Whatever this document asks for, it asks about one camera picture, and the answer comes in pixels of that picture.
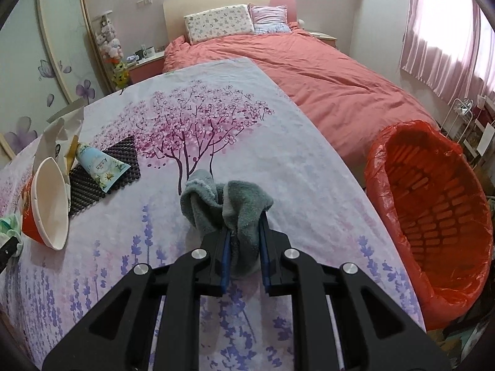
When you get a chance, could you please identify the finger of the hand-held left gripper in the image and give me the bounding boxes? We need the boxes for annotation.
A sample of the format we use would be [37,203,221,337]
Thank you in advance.
[0,237,19,273]

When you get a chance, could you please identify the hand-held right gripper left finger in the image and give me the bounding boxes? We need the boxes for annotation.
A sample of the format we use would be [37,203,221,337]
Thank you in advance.
[42,232,233,371]

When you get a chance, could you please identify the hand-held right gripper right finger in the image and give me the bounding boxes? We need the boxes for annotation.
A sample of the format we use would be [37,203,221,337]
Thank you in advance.
[258,212,451,371]

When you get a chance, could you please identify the pale green plastic bag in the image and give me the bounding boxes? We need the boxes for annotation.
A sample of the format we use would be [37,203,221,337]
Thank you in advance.
[0,213,24,258]

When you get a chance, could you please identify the grey fleece cloth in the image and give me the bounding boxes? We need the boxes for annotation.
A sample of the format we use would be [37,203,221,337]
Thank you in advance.
[180,169,274,279]

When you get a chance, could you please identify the orange laundry basket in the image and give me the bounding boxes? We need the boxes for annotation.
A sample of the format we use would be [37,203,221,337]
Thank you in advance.
[381,139,493,290]

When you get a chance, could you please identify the red plastic laundry basket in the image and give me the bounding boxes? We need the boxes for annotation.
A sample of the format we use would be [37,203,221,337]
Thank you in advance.
[364,120,495,331]

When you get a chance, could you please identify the red paper bowl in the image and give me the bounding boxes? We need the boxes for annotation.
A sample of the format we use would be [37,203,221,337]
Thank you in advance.
[21,157,72,250]

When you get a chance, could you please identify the floral hand cream tube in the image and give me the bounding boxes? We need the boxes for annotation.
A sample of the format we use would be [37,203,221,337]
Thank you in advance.
[69,136,131,193]

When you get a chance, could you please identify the white packaging wrapper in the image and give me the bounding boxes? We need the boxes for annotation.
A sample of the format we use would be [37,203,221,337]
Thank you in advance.
[33,98,86,171]

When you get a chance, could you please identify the black bumpy rubber mat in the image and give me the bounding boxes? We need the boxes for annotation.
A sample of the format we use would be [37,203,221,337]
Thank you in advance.
[66,135,142,217]

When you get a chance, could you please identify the floral printed bed sheet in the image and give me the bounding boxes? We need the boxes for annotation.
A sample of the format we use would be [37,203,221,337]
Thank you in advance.
[0,57,426,371]

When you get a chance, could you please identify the pink and white nightstand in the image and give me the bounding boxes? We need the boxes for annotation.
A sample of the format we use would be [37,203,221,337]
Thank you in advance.
[126,52,167,85]

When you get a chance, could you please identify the wooden nightstand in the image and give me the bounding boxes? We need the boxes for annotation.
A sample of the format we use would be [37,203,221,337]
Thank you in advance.
[305,30,338,49]

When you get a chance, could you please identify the plush toy display tower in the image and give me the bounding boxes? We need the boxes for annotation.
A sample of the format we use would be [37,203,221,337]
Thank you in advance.
[94,10,130,87]

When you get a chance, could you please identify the floral sliding door wardrobe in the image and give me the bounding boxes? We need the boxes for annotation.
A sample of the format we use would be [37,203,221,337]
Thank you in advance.
[0,0,117,163]

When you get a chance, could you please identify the white floral pillow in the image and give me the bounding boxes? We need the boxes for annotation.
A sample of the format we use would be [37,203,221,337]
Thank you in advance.
[183,4,256,46]

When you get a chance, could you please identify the pink striped pillow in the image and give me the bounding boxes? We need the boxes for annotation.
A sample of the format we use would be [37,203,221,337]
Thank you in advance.
[247,3,291,34]

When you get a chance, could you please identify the cream and pink headboard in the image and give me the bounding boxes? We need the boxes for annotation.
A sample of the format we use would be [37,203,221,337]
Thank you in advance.
[162,0,298,43]

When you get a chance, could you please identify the pink curtain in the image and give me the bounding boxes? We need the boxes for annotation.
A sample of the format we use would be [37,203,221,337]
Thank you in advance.
[399,0,495,100]

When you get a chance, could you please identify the white wire rack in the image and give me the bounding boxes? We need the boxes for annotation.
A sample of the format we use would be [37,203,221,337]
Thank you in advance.
[441,95,495,163]

